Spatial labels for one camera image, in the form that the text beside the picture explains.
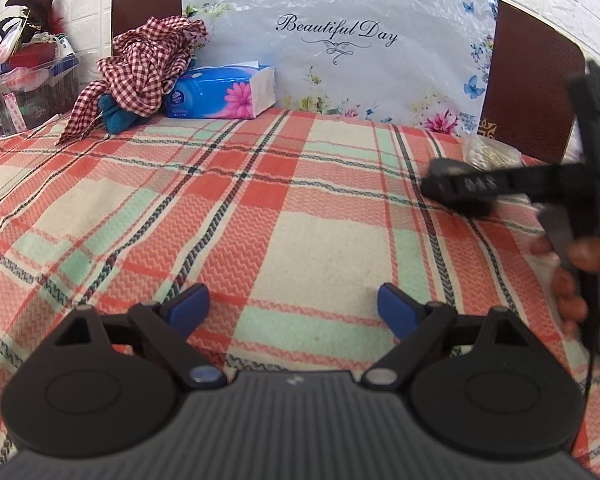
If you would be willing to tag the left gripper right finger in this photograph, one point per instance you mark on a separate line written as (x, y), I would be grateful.
(419, 328)

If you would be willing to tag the blue tissue pack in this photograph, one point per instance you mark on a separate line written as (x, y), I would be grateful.
(235, 91)

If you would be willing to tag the teal plush toy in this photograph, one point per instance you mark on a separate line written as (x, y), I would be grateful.
(115, 118)

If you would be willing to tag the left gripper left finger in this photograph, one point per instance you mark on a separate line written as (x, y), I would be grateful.
(165, 328)

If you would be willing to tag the plaid bedspread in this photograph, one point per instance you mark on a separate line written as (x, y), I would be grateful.
(291, 220)

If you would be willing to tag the floral plastic bag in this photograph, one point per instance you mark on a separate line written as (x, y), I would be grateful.
(421, 63)

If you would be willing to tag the clear plastic bag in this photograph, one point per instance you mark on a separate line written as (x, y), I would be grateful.
(485, 153)

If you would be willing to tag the right hand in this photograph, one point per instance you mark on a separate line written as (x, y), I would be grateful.
(584, 255)

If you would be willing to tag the bedside clutter basket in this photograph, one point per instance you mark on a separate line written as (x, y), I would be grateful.
(38, 67)

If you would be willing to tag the red checkered cloth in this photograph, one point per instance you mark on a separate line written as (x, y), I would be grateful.
(143, 67)

